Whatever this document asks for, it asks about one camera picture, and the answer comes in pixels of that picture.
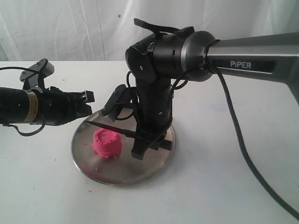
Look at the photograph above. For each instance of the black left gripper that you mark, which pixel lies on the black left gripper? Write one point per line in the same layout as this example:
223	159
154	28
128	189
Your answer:
56	108

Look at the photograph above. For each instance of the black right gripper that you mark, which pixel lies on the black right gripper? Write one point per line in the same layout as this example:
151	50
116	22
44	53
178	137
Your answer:
153	114

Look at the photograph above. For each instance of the black knife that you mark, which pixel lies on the black knife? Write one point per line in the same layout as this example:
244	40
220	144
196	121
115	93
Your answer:
127	133

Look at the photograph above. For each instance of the pink clay lump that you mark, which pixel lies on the pink clay lump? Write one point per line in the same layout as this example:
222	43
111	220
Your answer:
106	143

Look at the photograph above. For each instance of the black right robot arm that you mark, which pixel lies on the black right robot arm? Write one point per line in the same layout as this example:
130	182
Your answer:
185	54

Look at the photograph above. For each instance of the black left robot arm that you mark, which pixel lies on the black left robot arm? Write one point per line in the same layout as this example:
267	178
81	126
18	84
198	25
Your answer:
19	106

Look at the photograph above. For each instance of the round steel plate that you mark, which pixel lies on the round steel plate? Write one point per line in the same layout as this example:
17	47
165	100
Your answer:
123	169

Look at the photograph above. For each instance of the white backdrop curtain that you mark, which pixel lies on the white backdrop curtain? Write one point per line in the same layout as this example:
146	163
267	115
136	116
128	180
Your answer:
101	30

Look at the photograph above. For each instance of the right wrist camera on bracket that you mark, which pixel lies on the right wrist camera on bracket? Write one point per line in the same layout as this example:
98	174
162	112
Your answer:
122	97

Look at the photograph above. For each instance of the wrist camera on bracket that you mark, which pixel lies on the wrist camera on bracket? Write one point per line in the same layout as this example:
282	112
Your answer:
122	97
33	77

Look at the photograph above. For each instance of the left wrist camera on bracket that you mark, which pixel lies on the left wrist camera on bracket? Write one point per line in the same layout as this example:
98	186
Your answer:
33	77

